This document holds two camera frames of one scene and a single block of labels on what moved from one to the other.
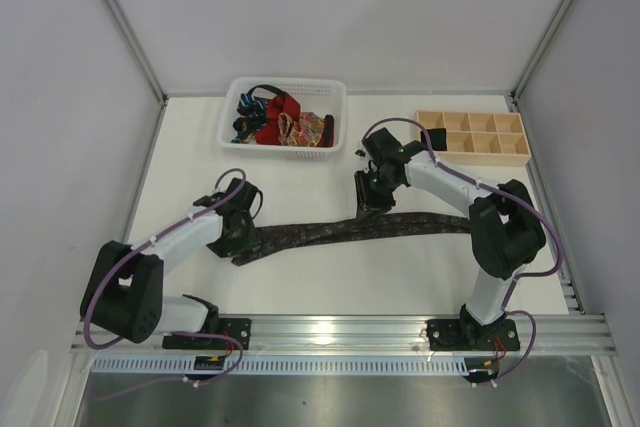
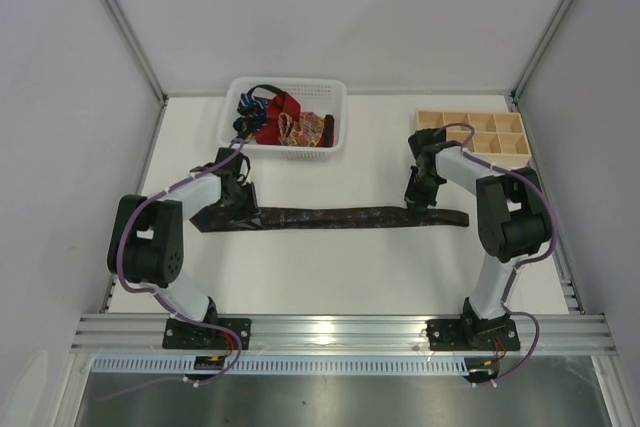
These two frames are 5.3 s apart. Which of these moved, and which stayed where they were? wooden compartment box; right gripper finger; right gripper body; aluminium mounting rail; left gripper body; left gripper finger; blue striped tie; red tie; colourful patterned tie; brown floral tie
Moved: left gripper finger; right gripper body; brown floral tie; left gripper body; right gripper finger
Stayed: wooden compartment box; colourful patterned tie; blue striped tie; aluminium mounting rail; red tie
